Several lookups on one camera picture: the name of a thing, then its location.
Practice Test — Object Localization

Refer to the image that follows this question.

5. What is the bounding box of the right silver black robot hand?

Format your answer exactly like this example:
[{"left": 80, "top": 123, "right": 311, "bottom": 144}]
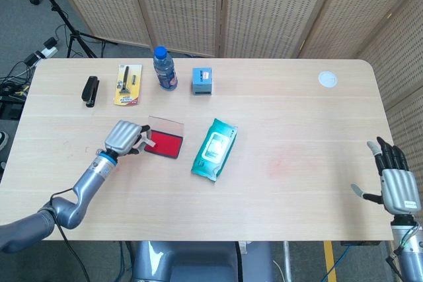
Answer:
[{"left": 350, "top": 136, "right": 423, "bottom": 215}]

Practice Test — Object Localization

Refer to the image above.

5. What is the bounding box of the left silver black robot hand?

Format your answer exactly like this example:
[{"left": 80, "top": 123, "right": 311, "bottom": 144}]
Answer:
[{"left": 104, "top": 120, "right": 152, "bottom": 157}]

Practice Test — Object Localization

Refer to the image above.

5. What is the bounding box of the red ink pad case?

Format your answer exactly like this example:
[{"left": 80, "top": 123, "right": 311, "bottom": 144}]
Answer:
[{"left": 143, "top": 116, "right": 185, "bottom": 160}]

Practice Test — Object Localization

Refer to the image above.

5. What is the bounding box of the yellow razor blister pack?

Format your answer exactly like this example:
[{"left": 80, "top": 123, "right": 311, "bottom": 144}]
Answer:
[{"left": 114, "top": 63, "right": 143, "bottom": 108}]

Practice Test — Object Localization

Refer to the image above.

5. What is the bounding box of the black stapler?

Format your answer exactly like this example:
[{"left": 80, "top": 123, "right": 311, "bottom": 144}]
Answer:
[{"left": 81, "top": 75, "right": 100, "bottom": 109}]

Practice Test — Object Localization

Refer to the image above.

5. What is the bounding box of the blue cap water bottle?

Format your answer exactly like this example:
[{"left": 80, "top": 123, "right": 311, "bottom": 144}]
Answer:
[{"left": 152, "top": 46, "right": 179, "bottom": 92}]

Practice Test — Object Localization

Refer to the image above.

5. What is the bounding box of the teal wet wipes pack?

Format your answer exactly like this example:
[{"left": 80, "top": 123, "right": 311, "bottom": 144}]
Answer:
[{"left": 190, "top": 118, "right": 239, "bottom": 183}]

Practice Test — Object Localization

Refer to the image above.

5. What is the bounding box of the small blue cardboard box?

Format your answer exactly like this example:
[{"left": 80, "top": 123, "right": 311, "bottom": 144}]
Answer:
[{"left": 192, "top": 67, "right": 213, "bottom": 96}]

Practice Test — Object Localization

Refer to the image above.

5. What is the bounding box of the black tripod stand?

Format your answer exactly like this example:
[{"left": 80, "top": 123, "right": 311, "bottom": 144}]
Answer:
[{"left": 30, "top": 0, "right": 118, "bottom": 59}]

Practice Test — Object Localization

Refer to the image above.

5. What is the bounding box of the white power strip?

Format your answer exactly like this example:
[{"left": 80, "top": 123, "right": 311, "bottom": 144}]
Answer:
[{"left": 34, "top": 47, "right": 58, "bottom": 59}]

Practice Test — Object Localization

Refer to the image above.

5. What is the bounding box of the white table grommet cap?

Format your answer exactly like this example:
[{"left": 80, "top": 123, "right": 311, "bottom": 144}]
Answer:
[{"left": 318, "top": 70, "right": 339, "bottom": 90}]

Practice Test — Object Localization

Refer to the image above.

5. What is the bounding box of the grey robot torso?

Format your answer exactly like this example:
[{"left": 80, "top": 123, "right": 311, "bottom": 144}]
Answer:
[{"left": 131, "top": 240, "right": 276, "bottom": 282}]

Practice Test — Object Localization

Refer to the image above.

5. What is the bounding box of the blue floor cable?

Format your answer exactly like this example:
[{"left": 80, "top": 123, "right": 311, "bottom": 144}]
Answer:
[{"left": 336, "top": 244, "right": 365, "bottom": 282}]

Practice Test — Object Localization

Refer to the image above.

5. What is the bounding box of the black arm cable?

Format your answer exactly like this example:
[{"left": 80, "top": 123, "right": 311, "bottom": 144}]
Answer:
[{"left": 49, "top": 188, "right": 92, "bottom": 282}]

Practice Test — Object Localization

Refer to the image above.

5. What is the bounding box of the black floor cable bundle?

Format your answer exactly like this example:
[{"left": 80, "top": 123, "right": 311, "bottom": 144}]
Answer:
[{"left": 0, "top": 60, "right": 36, "bottom": 121}]

